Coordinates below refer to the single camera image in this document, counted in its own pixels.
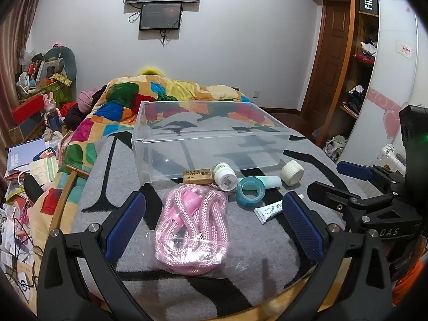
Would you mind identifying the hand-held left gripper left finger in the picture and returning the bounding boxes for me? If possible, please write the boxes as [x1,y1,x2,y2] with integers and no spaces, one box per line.
[37,190,148,321]

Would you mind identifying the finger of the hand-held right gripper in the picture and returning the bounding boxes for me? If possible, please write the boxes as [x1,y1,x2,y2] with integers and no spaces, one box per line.
[307,181,372,219]
[336,160,402,193]

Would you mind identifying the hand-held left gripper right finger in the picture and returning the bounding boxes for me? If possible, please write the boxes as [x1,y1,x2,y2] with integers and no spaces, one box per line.
[282,190,392,321]

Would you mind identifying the pink rope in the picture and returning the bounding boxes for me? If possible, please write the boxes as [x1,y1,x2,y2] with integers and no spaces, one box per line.
[154,184,232,279]

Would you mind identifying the clear plastic storage box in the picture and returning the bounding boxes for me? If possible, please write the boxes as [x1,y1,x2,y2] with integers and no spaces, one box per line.
[131,100,291,184]

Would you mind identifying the white bag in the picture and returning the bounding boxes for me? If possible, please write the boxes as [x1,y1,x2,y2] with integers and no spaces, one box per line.
[323,135,350,161]

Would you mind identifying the white plastic device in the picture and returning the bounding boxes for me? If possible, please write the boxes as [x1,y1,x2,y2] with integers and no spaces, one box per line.
[376,144,407,174]

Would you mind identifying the white ointment tube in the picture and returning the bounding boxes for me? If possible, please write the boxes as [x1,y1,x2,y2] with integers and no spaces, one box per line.
[253,194,305,225]

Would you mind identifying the white bandage roll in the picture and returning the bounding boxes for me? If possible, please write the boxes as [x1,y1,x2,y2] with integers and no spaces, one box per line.
[280,162,305,187]

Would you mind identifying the teal and white tube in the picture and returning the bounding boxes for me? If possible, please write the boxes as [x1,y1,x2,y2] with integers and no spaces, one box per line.
[257,175,282,191]

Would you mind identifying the teal tape roll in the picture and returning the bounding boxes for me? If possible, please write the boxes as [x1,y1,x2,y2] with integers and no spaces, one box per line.
[236,177,266,208]

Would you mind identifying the grey and black blanket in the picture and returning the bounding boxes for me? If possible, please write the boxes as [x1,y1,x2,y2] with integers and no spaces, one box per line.
[62,129,368,310]

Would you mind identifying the wooden massage hammer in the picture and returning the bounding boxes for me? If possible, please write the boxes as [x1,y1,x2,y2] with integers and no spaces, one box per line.
[50,165,89,232]

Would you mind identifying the brown eraser block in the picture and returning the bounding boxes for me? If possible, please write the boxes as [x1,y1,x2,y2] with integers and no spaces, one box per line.
[183,169,215,184]

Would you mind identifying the white pill bottle green cap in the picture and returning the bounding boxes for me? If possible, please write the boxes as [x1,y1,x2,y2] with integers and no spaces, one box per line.
[213,162,239,193]

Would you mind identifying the pile of books and papers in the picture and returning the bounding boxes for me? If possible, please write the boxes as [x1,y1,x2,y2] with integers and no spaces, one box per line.
[0,157,62,290]

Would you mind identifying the brown wooden door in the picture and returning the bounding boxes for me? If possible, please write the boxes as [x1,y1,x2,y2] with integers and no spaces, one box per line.
[300,0,352,141]

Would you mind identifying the colourful patchwork quilt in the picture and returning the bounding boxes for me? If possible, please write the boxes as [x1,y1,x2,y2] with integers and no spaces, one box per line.
[33,74,279,238]

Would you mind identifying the dark red clothing pile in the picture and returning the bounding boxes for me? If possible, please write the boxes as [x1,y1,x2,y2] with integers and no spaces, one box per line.
[60,102,88,131]

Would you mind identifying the blue notebook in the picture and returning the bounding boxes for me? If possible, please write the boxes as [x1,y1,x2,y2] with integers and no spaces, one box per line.
[6,138,46,175]

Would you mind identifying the pink knitted hat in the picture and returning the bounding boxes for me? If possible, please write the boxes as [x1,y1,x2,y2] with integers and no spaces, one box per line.
[78,89,101,112]

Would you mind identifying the wooden wardrobe shelves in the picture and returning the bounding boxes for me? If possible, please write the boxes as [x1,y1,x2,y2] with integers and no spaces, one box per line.
[287,0,382,121]

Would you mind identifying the pink rabbit toy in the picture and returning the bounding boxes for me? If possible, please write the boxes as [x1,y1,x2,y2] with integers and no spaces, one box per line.
[43,92,63,131]

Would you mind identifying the white wardrobe door pink hearts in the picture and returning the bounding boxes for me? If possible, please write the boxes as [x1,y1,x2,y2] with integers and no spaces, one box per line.
[336,0,428,174]

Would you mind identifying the red box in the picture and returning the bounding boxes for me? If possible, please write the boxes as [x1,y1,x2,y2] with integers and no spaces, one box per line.
[13,94,46,125]

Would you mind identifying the yellow plush toy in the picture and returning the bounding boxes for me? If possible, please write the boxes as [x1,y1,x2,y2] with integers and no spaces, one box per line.
[138,67,167,78]

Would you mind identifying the black box on shelf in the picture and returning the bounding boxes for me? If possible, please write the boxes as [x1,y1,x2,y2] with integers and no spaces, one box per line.
[358,0,380,18]

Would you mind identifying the grey green plush toy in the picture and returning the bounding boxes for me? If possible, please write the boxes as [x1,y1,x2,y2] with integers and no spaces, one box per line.
[43,45,77,88]

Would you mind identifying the striped brown curtain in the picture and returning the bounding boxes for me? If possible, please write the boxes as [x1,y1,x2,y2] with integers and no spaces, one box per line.
[0,0,49,141]

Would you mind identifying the small black wall monitor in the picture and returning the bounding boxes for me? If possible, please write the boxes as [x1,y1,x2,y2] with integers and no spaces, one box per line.
[139,3,183,32]

